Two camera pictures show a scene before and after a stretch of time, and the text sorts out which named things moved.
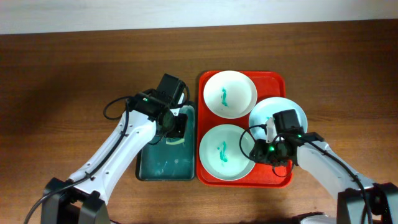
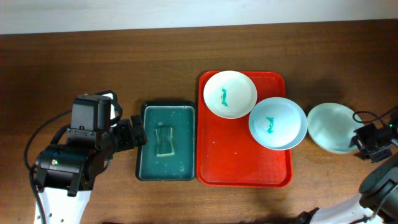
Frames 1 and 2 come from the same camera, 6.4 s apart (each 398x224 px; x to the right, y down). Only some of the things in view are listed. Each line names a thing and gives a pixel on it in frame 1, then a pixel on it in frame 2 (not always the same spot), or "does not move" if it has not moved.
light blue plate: (267, 108) does not move
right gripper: (260, 155) to (359, 142)
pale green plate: (224, 152) to (331, 127)
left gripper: (181, 130) to (129, 140)
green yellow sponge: (174, 140) to (165, 144)
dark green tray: (158, 161) does not move
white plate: (230, 94) does not move
